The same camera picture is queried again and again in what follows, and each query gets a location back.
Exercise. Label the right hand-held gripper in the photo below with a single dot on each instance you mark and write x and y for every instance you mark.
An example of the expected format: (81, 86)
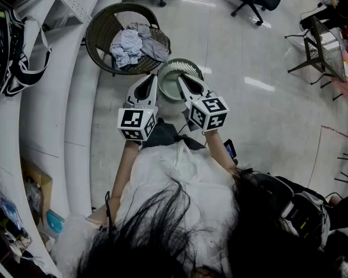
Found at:
(208, 111)

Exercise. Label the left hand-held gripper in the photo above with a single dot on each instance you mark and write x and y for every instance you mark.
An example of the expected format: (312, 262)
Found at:
(133, 120)

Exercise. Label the round white green laundry basket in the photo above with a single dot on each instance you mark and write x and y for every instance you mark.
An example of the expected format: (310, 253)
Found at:
(168, 85)

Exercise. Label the plain grey clothes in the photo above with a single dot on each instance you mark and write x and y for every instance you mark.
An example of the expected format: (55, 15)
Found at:
(155, 51)

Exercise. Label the light blue checked clothes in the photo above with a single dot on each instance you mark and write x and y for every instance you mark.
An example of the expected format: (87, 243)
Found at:
(126, 48)

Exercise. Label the person's left forearm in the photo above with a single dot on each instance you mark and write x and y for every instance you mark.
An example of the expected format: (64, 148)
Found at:
(123, 172)

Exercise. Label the person's right forearm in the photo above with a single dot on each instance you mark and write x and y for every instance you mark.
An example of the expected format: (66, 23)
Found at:
(217, 149)

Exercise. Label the person's black trousers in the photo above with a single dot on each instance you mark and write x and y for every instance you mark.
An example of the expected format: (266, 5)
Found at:
(162, 132)

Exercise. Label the small black screen device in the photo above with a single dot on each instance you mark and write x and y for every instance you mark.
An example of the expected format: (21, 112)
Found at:
(229, 149)

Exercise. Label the brown wicker chair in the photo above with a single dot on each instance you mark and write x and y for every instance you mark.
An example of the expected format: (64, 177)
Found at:
(101, 30)

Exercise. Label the person's white shirt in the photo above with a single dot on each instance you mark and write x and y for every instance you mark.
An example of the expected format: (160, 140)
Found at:
(162, 172)

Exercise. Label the white metal shelving unit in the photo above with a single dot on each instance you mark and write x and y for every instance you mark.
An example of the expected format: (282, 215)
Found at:
(46, 120)

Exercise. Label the black wrist band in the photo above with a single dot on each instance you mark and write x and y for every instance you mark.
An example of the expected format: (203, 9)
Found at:
(107, 204)

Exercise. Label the brown cardboard box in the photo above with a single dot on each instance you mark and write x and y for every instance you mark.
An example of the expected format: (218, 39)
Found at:
(45, 184)

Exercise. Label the black grey backpack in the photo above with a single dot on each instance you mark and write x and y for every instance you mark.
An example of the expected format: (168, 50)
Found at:
(295, 204)

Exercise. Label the teal plastic box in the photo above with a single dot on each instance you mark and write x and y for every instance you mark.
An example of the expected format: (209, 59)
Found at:
(55, 221)

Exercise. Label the dark metal frame table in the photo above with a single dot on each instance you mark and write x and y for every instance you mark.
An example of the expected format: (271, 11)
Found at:
(327, 51)

